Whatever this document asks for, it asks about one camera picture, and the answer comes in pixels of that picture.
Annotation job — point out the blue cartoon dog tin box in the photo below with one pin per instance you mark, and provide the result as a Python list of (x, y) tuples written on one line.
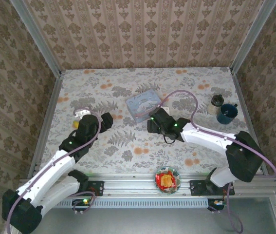
[(141, 104)]

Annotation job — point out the yellow plastic plate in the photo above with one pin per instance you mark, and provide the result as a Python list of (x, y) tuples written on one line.
[(76, 124)]

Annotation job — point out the grey metal sheet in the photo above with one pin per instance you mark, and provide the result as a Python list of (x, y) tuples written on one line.
[(140, 221)]

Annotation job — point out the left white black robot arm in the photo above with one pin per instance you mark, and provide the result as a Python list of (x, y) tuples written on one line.
[(42, 180)]

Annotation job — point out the red snack packet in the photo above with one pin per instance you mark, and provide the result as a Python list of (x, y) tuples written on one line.
[(167, 181)]

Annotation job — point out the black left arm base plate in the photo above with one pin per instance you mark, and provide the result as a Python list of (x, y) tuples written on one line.
[(97, 188)]

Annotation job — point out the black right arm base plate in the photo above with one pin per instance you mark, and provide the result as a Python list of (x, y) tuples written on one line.
[(197, 188)]

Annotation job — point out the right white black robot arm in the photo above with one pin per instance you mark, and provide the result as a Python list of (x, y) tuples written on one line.
[(242, 158)]

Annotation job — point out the small black controller board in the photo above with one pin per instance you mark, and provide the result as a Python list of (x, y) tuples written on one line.
[(80, 202), (215, 203)]

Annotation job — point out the aluminium side rail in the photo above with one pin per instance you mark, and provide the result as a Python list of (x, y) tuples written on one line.
[(51, 109), (243, 97)]

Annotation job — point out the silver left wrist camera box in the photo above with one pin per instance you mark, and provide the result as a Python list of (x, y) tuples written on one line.
[(81, 112)]

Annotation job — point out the floral tablecloth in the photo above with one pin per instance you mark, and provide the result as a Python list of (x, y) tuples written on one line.
[(128, 146)]

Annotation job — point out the aluminium corner post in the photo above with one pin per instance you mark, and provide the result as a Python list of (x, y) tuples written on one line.
[(252, 36), (38, 39)]

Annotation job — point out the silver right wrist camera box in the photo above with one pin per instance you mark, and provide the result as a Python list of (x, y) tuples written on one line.
[(165, 109)]

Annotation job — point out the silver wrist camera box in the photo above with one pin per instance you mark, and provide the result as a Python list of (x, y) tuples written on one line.
[(165, 109), (81, 112)]

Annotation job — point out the dark blue mug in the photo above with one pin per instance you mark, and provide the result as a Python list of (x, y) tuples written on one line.
[(227, 113)]

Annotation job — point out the patterned glass bowl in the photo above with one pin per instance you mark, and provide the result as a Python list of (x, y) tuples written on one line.
[(168, 181)]

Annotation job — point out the small bottle with black cap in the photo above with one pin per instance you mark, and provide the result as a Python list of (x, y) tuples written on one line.
[(215, 104)]

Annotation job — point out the aluminium mounting rail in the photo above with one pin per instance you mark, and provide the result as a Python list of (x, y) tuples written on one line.
[(133, 185)]

